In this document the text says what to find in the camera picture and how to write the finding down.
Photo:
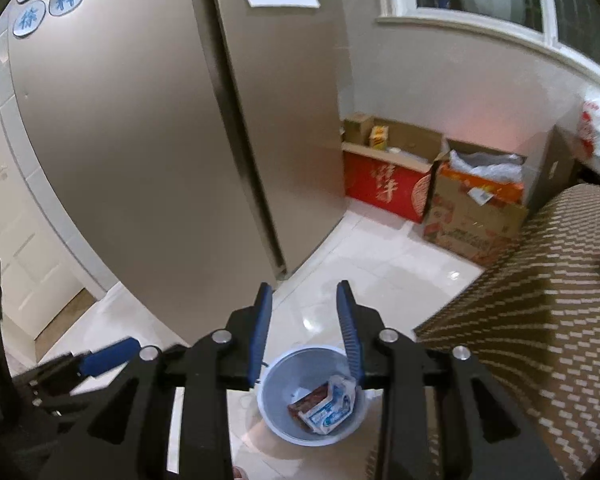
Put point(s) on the blue-grey plastic bin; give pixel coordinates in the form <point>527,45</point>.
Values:
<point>280,385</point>

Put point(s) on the brown dotted tablecloth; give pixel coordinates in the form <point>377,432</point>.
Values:
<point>530,310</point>

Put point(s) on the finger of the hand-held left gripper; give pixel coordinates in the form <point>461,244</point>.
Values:
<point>107,355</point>

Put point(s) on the yellow carton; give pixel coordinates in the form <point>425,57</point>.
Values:
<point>379,139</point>

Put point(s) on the dark wooden cabinet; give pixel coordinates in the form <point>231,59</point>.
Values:
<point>555,165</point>

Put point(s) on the gold refrigerator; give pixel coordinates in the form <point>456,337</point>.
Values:
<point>130,160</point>

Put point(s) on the white framed window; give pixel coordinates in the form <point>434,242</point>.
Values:
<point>480,22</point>

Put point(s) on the brown printed cardboard box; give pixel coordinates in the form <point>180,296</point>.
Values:
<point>460,220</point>

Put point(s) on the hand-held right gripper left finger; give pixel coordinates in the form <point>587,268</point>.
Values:
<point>262,330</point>

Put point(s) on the grey plastic bag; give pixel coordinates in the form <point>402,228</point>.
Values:
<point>485,165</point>

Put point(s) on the white packet blue print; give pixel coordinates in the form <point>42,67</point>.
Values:
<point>330,407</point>

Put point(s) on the red cardboard box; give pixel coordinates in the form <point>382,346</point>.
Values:
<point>380,185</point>

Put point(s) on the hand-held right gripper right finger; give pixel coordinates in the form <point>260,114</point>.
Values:
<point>350,330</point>

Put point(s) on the small brown cardboard box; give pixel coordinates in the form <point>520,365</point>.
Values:
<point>357,130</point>

